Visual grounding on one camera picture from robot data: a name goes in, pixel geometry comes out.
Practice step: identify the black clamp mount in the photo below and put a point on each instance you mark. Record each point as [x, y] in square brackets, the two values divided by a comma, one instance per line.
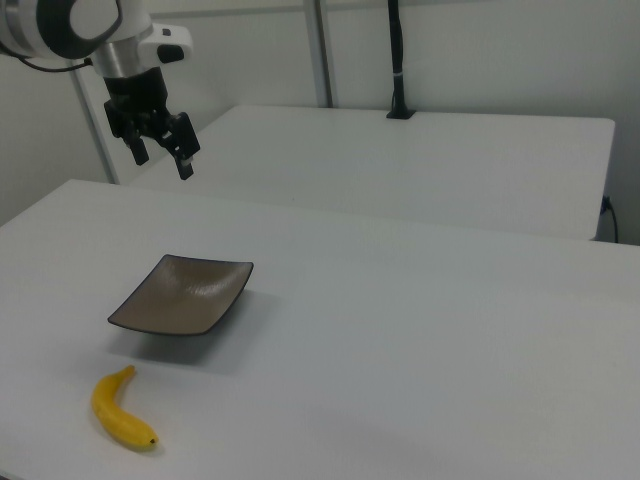
[398, 60]

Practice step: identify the square brown ceramic plate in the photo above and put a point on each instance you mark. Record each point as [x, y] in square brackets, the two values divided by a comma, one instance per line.
[180, 295]

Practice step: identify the aluminium frame post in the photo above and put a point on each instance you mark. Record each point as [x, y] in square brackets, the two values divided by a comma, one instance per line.
[97, 130]

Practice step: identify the yellow banana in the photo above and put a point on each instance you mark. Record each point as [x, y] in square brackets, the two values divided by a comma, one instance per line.
[112, 415]

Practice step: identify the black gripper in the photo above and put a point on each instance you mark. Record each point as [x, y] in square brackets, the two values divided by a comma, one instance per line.
[135, 95]

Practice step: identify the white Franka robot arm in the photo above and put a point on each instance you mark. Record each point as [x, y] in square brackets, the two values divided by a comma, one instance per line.
[30, 25]

